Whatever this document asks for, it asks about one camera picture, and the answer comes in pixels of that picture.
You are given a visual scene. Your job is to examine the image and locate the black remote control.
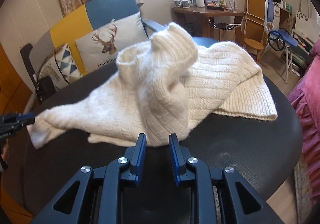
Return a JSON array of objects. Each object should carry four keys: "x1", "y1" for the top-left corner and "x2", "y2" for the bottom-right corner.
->
[{"x1": 206, "y1": 5, "x2": 225, "y2": 11}]

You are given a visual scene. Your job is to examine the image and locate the black handbag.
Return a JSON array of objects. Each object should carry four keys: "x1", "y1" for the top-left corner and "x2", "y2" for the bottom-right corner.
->
[{"x1": 36, "y1": 76, "x2": 56, "y2": 104}]

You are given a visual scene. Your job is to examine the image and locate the blue yellow grey sofa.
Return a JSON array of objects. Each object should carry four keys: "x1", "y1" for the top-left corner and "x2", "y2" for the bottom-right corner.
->
[{"x1": 19, "y1": 0, "x2": 168, "y2": 105}]

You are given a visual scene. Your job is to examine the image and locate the wooden folding chair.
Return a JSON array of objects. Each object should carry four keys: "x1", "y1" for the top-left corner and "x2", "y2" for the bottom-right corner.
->
[{"x1": 243, "y1": 0, "x2": 267, "y2": 47}]

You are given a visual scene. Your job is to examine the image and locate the cream knitted sweater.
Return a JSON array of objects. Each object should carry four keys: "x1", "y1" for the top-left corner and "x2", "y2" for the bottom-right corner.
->
[{"x1": 27, "y1": 23, "x2": 278, "y2": 148}]

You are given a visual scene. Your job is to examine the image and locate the triangle pattern cushion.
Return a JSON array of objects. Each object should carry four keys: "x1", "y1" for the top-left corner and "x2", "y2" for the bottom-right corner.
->
[{"x1": 37, "y1": 43, "x2": 82, "y2": 90}]

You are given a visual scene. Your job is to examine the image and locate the wooden side table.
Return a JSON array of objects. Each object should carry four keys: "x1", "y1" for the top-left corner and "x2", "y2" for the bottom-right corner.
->
[{"x1": 171, "y1": 6, "x2": 245, "y2": 38}]

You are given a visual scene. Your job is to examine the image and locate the deer print cushion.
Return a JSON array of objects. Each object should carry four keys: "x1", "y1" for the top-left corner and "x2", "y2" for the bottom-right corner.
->
[{"x1": 75, "y1": 12, "x2": 148, "y2": 73}]

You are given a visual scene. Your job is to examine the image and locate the white mug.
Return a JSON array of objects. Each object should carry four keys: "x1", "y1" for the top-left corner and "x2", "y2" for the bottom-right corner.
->
[{"x1": 195, "y1": 0, "x2": 206, "y2": 8}]

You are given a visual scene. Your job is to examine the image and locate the blue toy ride-on car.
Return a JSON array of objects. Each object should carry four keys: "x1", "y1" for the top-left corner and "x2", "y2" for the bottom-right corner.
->
[{"x1": 267, "y1": 28, "x2": 298, "y2": 51}]

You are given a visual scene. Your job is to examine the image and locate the pink bed quilt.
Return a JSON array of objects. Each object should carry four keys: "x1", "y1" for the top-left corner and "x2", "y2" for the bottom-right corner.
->
[{"x1": 288, "y1": 41, "x2": 319, "y2": 206}]

